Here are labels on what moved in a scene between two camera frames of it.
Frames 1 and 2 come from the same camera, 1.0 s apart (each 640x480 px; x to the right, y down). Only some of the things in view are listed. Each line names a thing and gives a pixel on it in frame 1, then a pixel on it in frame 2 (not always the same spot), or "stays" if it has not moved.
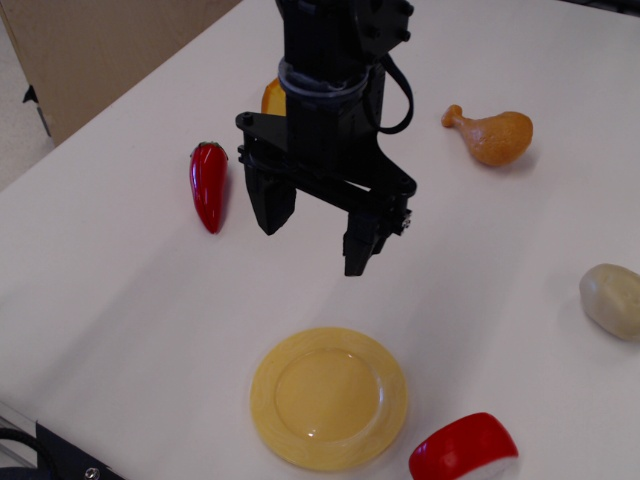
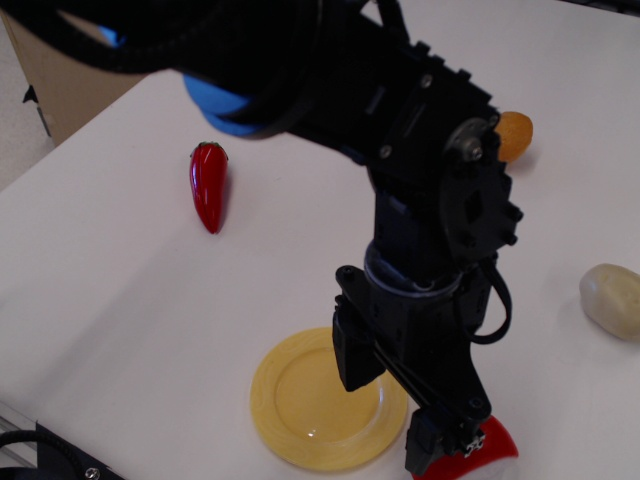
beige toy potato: x=610 y=295 stays
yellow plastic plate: x=329 y=398 stays
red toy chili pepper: x=209 y=174 stays
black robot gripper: x=330 y=154 -> x=425 y=343
